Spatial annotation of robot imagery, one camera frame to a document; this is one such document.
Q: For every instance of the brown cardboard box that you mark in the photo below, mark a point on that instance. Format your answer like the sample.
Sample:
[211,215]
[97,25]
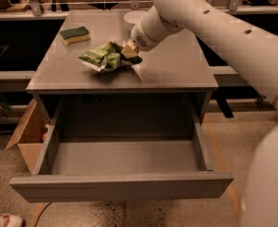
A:
[29,134]

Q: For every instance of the white red shoe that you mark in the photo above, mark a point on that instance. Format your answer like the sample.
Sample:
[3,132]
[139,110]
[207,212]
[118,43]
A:
[7,220]

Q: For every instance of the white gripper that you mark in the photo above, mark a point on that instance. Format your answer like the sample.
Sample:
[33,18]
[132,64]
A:
[140,36]

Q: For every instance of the open grey top drawer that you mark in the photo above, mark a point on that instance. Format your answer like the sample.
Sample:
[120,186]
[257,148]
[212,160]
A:
[123,149]

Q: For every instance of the green and yellow sponge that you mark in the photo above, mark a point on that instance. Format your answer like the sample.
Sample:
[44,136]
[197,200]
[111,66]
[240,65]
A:
[74,35]

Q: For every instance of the white ceramic bowl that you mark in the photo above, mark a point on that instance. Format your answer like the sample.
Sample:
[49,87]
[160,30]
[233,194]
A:
[134,16]

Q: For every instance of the green jalapeno chip bag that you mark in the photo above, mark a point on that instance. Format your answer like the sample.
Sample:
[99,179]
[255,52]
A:
[107,58]

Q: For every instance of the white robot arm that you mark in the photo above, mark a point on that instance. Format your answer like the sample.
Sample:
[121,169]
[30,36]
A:
[253,53]

